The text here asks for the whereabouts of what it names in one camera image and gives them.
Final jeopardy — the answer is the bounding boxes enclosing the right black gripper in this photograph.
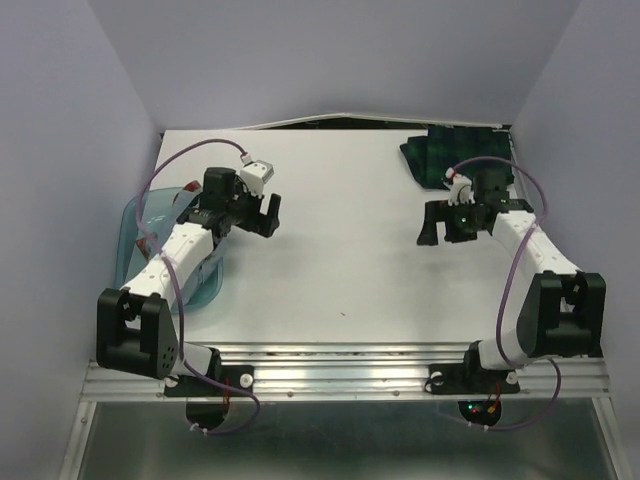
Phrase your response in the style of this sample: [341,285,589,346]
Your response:
[415,196,486,243]

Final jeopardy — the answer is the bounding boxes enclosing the green plaid skirt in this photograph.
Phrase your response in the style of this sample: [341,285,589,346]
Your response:
[399,124,511,190]

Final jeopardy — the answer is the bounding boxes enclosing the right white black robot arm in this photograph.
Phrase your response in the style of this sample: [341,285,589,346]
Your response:
[417,168,606,390]

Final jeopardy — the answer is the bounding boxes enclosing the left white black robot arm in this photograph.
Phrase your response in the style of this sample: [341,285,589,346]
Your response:
[96,161,281,394]

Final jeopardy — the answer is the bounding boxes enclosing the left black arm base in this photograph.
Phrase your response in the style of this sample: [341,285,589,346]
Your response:
[163,364,258,436]

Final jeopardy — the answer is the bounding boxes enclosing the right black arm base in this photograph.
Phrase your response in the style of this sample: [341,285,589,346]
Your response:
[423,345,521,429]

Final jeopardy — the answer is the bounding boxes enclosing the blue plastic basket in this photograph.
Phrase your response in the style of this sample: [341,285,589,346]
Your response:
[115,198,223,311]

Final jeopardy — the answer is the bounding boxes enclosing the light blue denim skirt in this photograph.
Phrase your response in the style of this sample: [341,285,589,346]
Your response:
[123,181,226,304]

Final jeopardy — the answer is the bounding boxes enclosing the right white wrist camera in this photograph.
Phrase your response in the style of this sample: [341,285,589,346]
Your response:
[444,168,474,206]

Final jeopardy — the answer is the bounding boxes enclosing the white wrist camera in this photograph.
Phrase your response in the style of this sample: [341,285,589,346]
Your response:
[444,168,474,206]
[239,161,274,197]

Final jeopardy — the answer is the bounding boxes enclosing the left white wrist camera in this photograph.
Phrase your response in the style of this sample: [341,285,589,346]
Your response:
[239,161,274,197]

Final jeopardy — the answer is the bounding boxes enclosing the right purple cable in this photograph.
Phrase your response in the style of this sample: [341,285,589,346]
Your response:
[437,156,562,434]

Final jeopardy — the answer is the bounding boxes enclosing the purple cable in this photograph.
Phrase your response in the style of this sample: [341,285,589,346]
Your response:
[437,156,562,434]
[139,138,261,436]

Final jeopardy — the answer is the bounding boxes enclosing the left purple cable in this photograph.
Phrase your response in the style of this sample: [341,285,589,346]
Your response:
[139,138,261,436]

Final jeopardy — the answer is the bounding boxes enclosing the aluminium frame rail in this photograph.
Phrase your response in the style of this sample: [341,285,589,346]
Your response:
[59,124,626,480]

